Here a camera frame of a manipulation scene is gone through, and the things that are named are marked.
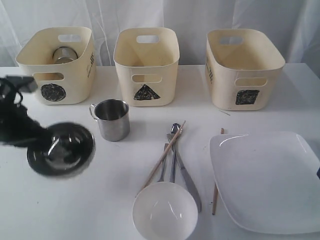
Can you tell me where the stainless steel bowl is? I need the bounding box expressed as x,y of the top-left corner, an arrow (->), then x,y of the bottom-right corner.
26,122 -> 96,178

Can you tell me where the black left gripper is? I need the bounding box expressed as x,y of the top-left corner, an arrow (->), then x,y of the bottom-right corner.
0,75 -> 48,148

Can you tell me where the steel spoon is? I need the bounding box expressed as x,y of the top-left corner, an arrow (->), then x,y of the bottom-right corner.
169,123 -> 181,183

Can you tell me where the steel mug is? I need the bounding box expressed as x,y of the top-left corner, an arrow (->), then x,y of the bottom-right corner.
52,46 -> 78,64
89,99 -> 130,142

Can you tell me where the white ceramic bowl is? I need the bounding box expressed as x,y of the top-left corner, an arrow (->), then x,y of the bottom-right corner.
132,181 -> 199,240

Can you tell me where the steel fork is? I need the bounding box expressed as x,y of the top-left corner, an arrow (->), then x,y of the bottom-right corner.
157,154 -> 168,183

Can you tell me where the white curtain backdrop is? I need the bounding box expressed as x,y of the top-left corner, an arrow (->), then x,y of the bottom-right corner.
0,0 -> 320,73

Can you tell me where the cream bin with square mark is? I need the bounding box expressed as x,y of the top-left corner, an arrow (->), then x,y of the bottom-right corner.
205,28 -> 286,111

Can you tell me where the white square plate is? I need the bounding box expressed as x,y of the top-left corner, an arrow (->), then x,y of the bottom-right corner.
209,131 -> 320,235

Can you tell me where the cream bin with triangle mark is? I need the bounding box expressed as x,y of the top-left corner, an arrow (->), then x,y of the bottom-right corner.
113,27 -> 180,107

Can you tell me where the wooden chopstick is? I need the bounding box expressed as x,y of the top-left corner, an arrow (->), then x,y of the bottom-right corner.
135,121 -> 186,197
211,127 -> 225,216

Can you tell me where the cream bin with circle mark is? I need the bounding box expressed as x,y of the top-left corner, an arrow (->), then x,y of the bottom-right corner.
16,26 -> 96,105

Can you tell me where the steel table knife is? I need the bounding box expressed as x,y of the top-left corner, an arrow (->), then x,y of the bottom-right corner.
176,137 -> 202,213

